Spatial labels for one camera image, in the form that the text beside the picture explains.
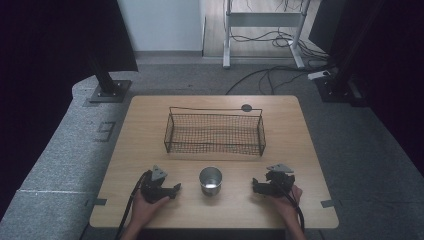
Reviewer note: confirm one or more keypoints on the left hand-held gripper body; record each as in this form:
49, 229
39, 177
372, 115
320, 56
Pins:
151, 191

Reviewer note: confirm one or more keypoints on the metal cup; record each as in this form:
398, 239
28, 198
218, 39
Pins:
210, 181

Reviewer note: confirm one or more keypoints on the square floor hatch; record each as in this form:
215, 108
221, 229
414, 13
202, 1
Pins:
105, 131

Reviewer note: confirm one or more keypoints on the white power strip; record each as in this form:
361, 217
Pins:
318, 74

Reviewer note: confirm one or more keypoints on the white desk frame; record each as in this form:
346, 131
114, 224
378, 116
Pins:
263, 19

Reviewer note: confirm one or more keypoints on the round grey table grommet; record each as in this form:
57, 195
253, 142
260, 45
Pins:
246, 107

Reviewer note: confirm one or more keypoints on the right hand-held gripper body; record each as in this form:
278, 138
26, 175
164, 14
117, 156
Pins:
278, 183

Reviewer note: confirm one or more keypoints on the grey tape strip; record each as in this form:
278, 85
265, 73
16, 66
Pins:
98, 201
327, 203

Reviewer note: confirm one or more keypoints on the person's right hand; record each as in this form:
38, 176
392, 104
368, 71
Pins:
285, 206

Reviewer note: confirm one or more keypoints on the black stand with base plate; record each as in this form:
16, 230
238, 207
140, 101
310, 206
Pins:
110, 90
340, 88

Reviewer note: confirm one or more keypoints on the dark curtain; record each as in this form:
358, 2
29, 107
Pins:
43, 66
400, 83

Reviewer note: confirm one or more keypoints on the person's left hand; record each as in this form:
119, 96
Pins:
143, 208

